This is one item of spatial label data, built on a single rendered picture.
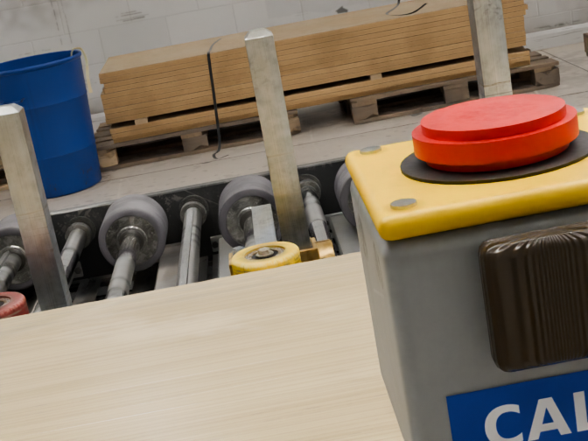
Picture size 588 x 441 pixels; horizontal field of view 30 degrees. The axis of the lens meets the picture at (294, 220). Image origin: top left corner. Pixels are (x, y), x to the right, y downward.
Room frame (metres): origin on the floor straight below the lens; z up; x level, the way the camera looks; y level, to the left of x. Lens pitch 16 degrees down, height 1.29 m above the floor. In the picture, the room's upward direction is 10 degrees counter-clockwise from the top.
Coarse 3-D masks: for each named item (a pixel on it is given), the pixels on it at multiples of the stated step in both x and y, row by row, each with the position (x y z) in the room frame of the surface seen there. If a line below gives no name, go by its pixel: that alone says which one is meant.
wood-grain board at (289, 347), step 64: (0, 320) 1.15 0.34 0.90; (64, 320) 1.11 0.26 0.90; (128, 320) 1.08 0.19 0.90; (192, 320) 1.04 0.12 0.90; (256, 320) 1.01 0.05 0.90; (320, 320) 0.98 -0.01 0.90; (0, 384) 0.97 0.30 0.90; (64, 384) 0.94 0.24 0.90; (128, 384) 0.91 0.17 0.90; (192, 384) 0.89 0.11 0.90; (256, 384) 0.86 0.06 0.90; (320, 384) 0.84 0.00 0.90; (384, 384) 0.82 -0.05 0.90
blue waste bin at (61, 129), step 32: (0, 64) 6.04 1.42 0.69; (32, 64) 6.12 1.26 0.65; (64, 64) 5.70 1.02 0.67; (0, 96) 5.65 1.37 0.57; (32, 96) 5.61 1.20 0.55; (64, 96) 5.68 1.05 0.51; (32, 128) 5.63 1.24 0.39; (64, 128) 5.66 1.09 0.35; (64, 160) 5.65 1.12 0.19; (96, 160) 5.83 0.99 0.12; (64, 192) 5.64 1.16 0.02
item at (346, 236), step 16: (336, 224) 1.80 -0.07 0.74; (224, 240) 1.83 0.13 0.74; (336, 240) 1.72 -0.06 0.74; (352, 240) 1.70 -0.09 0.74; (176, 256) 1.79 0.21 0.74; (224, 256) 1.74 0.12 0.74; (80, 272) 1.85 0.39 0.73; (160, 272) 1.72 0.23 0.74; (176, 272) 1.70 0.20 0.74; (224, 272) 1.66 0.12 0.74; (160, 288) 1.64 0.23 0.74
